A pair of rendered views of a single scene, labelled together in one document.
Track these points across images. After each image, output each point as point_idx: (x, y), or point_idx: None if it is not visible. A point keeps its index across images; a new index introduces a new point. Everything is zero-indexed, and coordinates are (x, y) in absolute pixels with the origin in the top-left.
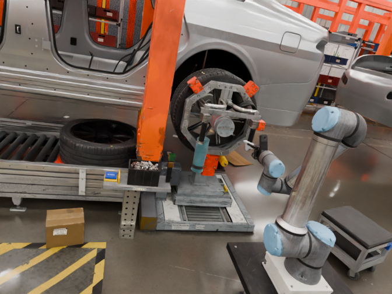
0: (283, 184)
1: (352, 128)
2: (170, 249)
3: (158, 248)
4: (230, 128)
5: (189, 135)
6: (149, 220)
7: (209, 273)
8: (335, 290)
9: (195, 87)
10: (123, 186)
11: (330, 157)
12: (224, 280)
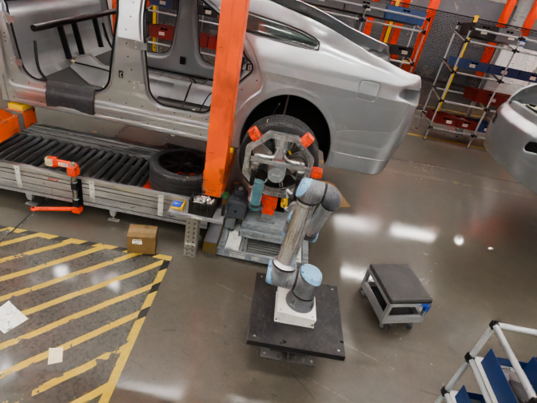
0: None
1: (319, 197)
2: (221, 271)
3: (212, 269)
4: (280, 175)
5: (249, 177)
6: (210, 245)
7: (246, 296)
8: (327, 324)
9: (252, 136)
10: (184, 214)
11: (304, 216)
12: None
